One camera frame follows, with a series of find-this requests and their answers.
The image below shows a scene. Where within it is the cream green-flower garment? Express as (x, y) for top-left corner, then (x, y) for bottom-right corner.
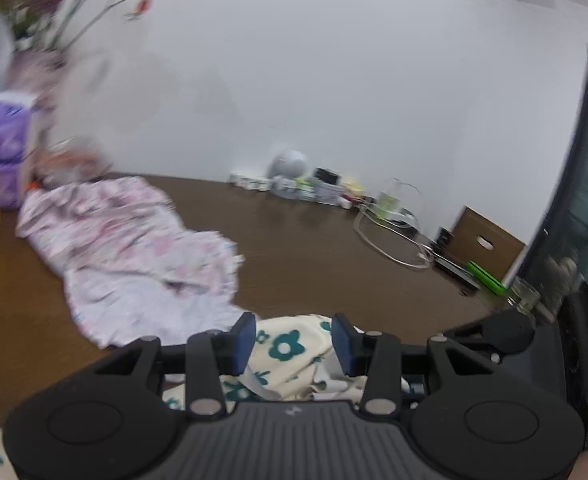
(0, 313), (370, 470)

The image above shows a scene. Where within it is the glass of water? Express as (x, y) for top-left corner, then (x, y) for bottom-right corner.
(506, 276), (540, 315)

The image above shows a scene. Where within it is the pink floral garment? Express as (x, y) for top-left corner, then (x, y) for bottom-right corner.
(15, 177), (243, 349)

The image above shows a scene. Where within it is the black flat device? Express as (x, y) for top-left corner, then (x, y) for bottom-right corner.
(434, 255), (480, 294)

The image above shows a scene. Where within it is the green bar object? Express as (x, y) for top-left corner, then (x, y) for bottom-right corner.
(466, 261), (507, 297)

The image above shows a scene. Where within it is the black phone stand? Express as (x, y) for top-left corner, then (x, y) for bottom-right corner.
(434, 228), (454, 252)

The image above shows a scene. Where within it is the brown wooden chair back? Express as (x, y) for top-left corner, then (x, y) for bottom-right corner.
(445, 206), (525, 283)

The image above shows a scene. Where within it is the green charger block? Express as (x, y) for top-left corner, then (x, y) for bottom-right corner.
(375, 191), (399, 219)

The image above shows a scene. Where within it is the white tin box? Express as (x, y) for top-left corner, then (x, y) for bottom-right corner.
(310, 178), (345, 206)

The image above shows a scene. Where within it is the white power strip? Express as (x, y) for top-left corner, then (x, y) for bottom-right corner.
(229, 174), (271, 192)

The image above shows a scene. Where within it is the black small device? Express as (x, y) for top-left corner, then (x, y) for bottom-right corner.
(314, 168), (340, 185)

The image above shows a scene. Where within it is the white astronaut figurine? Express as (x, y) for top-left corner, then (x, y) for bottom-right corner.
(267, 148), (308, 197)

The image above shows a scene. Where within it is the plastic snack bag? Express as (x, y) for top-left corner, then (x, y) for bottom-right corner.
(32, 136), (112, 188)

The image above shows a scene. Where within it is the purple tissue pack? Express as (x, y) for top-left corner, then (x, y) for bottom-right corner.
(0, 90), (39, 210)

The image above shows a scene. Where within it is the pink marbled vase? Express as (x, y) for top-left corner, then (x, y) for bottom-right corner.
(6, 49), (67, 148)

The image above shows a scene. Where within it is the white charging cable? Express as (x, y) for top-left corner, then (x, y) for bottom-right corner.
(352, 179), (435, 271)

